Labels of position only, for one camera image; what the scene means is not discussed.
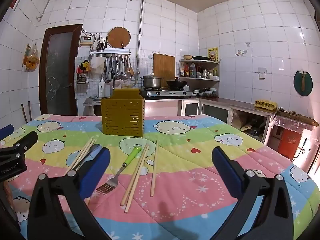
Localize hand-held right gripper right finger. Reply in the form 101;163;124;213
212;146;297;240

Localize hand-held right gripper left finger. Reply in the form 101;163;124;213
27;147;111;240

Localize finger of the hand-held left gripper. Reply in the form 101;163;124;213
0;131;38;155
0;124;14;140

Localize yellow perforated utensil holder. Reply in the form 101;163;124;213
101;88;146;138

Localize row of hanging kitchen utensils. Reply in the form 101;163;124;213
104;55;135;83

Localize person's left hand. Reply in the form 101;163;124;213
3;180;13;207

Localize printed cartoon blanket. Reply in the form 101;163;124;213
0;114;320;240

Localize steel sink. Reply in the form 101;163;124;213
83;96;103;115

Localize brown frosted glass door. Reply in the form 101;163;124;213
39;24;83;117

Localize pink plastic sheet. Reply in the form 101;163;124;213
271;116;314;132

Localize yellow hanging bag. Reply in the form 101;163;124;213
22;42;40;73

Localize yellow egg carton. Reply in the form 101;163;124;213
254;99;278;111

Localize group of small bowls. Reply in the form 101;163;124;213
192;87;218;98

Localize long wooden board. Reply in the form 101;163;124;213
276;109;319;127

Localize kitchen counter cabinet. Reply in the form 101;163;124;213
144;96;278;145

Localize yellow red hanging gloves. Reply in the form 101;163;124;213
76;59;91;74

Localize steel corner shelf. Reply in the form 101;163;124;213
179;59;221;82

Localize steel gas stove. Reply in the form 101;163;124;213
139;88;198;99

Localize black wok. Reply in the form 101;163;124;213
166;80;188;91

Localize white hanging cloth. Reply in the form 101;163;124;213
90;56;105;74

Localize steel pot with lid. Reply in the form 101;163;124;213
140;74;164;89

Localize row of condiment bottles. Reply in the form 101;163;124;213
180;62;219;78

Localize digital timer box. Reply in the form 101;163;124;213
79;35;95;47

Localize utensil cup on rack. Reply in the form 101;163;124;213
96;39;108;52

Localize wooden cutting board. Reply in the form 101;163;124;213
153;53;176;80

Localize round wooden board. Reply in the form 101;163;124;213
107;27;131;48

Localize yellow hose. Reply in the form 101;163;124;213
119;79;138;88

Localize green round wall board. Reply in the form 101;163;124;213
293;70;313;97

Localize yellow wall poster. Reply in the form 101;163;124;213
207;47;219;62

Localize steel wall rack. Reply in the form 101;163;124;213
89;48;132;58

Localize metal wall pipe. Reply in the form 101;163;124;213
37;0;145;74

